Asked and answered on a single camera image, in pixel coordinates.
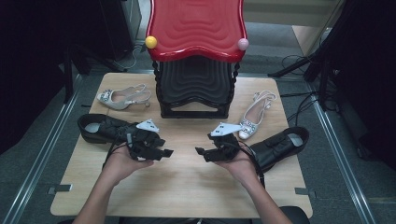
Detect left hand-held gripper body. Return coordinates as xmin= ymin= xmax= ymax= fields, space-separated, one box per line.
xmin=125 ymin=119 xmax=160 ymax=161

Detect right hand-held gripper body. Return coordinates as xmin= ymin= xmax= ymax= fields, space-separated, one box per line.
xmin=210 ymin=121 xmax=243 ymax=162

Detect white jewelled heeled shoe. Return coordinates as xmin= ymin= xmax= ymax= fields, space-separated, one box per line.
xmin=96 ymin=83 xmax=152 ymax=111
xmin=237 ymin=90 xmax=277 ymax=140

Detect black leather shoe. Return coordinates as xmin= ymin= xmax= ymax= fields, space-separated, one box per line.
xmin=248 ymin=125 xmax=310 ymax=174
xmin=77 ymin=113 xmax=139 ymax=145

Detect red and black shoe rack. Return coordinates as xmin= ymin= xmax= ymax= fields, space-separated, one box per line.
xmin=144 ymin=0 xmax=250 ymax=119

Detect person's right hand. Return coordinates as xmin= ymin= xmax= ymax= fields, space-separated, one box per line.
xmin=214 ymin=150 xmax=265 ymax=188

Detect person's left hand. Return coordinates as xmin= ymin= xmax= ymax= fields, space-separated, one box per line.
xmin=102 ymin=146 xmax=154 ymax=188

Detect person's dark clothing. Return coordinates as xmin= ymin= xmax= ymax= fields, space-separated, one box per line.
xmin=118 ymin=217 xmax=253 ymax=224

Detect black metal stand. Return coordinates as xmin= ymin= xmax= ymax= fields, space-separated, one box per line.
xmin=62 ymin=43 xmax=125 ymax=105

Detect black tripod stand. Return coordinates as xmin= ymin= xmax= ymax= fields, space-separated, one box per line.
xmin=267 ymin=46 xmax=344 ymax=110

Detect dark cabinet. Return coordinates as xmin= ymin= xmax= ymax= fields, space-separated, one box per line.
xmin=99 ymin=0 xmax=143 ymax=62

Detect black curtain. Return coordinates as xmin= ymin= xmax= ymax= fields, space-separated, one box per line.
xmin=0 ymin=0 xmax=104 ymax=155
xmin=311 ymin=0 xmax=396 ymax=171

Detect black floor cables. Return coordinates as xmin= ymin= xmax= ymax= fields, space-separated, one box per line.
xmin=279 ymin=54 xmax=340 ymax=125

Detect white floor cable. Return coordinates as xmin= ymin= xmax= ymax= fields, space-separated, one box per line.
xmin=113 ymin=45 xmax=143 ymax=71

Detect grey metal table bracket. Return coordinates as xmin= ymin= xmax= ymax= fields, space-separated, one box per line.
xmin=47 ymin=184 xmax=73 ymax=196
xmin=294 ymin=187 xmax=317 ymax=199

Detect metal floor rail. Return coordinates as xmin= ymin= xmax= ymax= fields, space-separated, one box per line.
xmin=311 ymin=92 xmax=377 ymax=224
xmin=0 ymin=74 xmax=83 ymax=224

